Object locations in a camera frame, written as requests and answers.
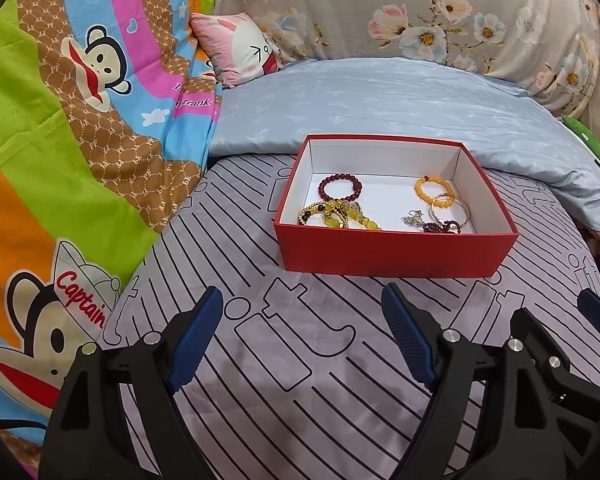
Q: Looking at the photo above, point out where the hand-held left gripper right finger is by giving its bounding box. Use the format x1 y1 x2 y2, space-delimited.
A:
381 282 568 480

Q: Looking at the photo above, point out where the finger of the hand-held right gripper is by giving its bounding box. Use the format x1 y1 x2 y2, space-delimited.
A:
511 308 600 480
577 289 600 341

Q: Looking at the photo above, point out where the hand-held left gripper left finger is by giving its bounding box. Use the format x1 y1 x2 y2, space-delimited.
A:
39 286 224 480

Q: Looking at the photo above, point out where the red cardboard box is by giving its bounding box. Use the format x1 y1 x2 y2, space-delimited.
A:
272 134 520 278

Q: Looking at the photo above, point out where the dark red bead necklace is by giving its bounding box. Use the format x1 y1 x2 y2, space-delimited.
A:
420 219 466 235

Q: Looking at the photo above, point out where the yellow bead bracelet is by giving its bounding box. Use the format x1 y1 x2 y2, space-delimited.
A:
322 199 382 232

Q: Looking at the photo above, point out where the dark bead gold chain bracelet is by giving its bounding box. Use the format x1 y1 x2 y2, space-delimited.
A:
297 200 333 227

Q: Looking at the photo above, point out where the grey striped bed sheet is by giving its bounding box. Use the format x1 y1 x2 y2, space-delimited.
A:
100 152 600 480

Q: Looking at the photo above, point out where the green plush item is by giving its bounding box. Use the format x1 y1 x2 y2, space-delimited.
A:
560 116 600 176

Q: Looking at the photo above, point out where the colourful cartoon monkey blanket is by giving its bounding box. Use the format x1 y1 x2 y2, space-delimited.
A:
0 0 226 433

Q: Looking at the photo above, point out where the light blue quilt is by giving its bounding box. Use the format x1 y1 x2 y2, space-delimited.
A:
207 57 600 238

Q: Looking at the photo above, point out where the pink cartoon pillow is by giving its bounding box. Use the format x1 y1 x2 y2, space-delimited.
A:
189 11 283 87

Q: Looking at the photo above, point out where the grey floral pillow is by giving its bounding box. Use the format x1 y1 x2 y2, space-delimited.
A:
212 0 600 116

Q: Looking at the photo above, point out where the orange bead bracelet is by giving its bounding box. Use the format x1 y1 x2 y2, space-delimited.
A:
413 175 458 209

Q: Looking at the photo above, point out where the dark red bead bracelet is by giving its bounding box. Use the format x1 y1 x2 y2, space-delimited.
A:
318 173 363 204

